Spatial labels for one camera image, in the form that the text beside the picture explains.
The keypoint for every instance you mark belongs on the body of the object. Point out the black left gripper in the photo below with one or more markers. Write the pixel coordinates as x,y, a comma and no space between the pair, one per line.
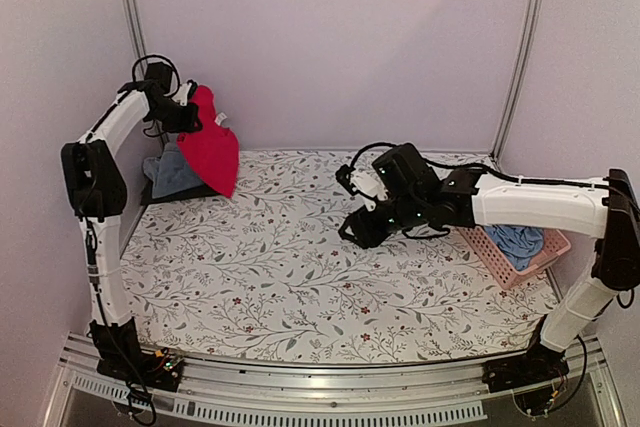
191,123

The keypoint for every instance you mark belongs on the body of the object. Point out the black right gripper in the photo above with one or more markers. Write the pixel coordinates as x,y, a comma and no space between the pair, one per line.
367,236

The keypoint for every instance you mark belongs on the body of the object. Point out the red t-shirt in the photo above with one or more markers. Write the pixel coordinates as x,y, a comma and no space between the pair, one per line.
213,152

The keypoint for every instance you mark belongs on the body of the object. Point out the light blue shirt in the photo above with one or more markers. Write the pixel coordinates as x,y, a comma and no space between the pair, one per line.
519,244

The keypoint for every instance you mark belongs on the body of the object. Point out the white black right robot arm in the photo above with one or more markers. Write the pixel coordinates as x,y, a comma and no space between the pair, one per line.
604,209

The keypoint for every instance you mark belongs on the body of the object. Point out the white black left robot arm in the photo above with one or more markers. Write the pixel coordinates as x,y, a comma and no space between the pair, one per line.
97,191

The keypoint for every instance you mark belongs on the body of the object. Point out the folded light blue jeans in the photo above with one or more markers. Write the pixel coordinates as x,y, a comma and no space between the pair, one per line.
170,173

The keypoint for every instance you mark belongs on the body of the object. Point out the folded black striped garment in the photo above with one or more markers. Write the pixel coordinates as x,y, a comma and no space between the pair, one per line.
202,191

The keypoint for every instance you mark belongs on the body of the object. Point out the floral patterned tablecloth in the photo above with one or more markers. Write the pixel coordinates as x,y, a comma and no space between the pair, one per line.
264,275

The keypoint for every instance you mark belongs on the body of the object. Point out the pink perforated plastic basket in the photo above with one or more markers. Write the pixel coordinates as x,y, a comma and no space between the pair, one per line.
556,245

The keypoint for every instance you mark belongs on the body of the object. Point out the aluminium frame post left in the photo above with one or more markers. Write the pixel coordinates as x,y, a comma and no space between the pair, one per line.
132,2

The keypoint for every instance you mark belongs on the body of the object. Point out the aluminium frame post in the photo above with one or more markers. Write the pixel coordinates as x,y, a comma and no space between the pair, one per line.
525,45
132,2

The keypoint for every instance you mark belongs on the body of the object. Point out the aluminium front rail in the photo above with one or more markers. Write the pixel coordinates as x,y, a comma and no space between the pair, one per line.
217,391

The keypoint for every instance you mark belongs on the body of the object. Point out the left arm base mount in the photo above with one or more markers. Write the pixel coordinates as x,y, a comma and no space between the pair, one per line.
159,370

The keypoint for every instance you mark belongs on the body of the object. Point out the aluminium frame post right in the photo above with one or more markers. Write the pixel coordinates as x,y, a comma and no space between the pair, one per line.
525,45

